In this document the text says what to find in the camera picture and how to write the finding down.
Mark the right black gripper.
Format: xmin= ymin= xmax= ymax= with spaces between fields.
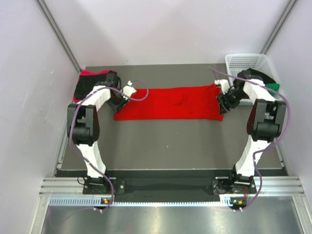
xmin=216 ymin=89 xmax=248 ymax=116

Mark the folded pink t shirt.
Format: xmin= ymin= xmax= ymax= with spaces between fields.
xmin=73 ymin=69 xmax=112 ymax=103

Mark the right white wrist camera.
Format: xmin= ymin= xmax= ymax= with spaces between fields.
xmin=214 ymin=79 xmax=230 ymax=94

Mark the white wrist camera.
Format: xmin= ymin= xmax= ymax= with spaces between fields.
xmin=214 ymin=79 xmax=230 ymax=94
xmin=122 ymin=81 xmax=137 ymax=98

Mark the aluminium corner post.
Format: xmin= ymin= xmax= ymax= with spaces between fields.
xmin=260 ymin=0 xmax=299 ymax=54
xmin=35 ymin=0 xmax=81 ymax=73

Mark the black t shirt in basket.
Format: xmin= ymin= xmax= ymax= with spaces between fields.
xmin=247 ymin=68 xmax=276 ymax=85

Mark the aluminium frame rail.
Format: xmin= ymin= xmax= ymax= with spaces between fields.
xmin=39 ymin=176 xmax=305 ymax=196

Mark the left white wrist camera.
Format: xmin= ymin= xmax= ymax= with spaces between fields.
xmin=122 ymin=81 xmax=137 ymax=98

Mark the grey slotted cable duct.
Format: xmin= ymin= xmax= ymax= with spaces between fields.
xmin=49 ymin=196 xmax=247 ymax=207

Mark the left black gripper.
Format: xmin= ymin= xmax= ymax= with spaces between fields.
xmin=107 ymin=89 xmax=130 ymax=114

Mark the red t shirt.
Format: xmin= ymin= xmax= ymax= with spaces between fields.
xmin=114 ymin=84 xmax=223 ymax=121

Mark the left aluminium corner post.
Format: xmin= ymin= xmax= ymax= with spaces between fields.
xmin=35 ymin=0 xmax=81 ymax=73

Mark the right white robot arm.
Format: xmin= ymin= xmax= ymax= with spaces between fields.
xmin=212 ymin=69 xmax=287 ymax=195

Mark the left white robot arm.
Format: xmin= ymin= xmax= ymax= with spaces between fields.
xmin=67 ymin=70 xmax=129 ymax=194

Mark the right aluminium corner post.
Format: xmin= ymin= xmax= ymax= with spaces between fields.
xmin=260 ymin=0 xmax=299 ymax=54

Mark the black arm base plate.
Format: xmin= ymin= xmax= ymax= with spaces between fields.
xmin=82 ymin=177 xmax=258 ymax=195

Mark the green t shirt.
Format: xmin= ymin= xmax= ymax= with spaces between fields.
xmin=265 ymin=83 xmax=280 ymax=92

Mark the white plastic basket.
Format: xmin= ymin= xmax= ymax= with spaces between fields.
xmin=225 ymin=53 xmax=282 ymax=105

